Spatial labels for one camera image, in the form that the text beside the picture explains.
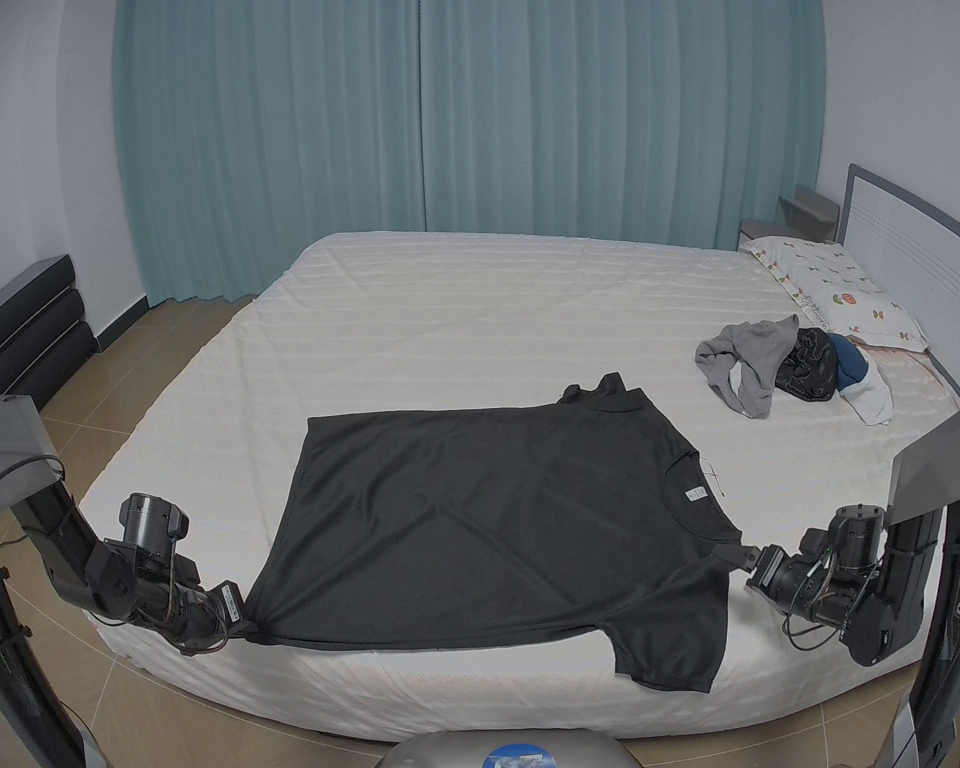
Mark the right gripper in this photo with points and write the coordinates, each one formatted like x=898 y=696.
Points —
x=776 y=577

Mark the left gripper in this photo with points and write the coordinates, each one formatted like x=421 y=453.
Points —
x=210 y=611

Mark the black T-shirt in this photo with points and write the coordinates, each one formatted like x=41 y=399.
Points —
x=487 y=525

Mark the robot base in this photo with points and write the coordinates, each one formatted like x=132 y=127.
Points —
x=450 y=754

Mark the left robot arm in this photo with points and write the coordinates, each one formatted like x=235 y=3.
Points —
x=67 y=547

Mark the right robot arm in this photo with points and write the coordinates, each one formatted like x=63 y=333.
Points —
x=900 y=585

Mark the white garment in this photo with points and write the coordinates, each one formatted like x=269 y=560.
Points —
x=870 y=401

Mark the black glossy garment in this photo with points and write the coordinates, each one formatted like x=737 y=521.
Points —
x=808 y=367

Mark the grey shorts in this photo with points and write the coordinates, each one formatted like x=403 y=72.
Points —
x=757 y=360

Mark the dark blue garment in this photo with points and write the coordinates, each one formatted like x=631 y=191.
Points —
x=851 y=364

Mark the white printed pillow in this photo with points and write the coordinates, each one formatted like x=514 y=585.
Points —
x=840 y=292

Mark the grey bedside table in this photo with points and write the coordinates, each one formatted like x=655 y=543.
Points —
x=806 y=210

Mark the bed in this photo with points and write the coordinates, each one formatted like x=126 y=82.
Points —
x=487 y=315

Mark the blue-green curtain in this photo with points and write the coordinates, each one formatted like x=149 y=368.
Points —
x=615 y=112
x=270 y=150

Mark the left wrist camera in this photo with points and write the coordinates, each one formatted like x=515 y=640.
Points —
x=186 y=572

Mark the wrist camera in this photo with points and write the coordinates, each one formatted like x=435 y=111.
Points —
x=814 y=546
x=186 y=572

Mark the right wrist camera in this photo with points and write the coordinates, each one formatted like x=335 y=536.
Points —
x=814 y=546

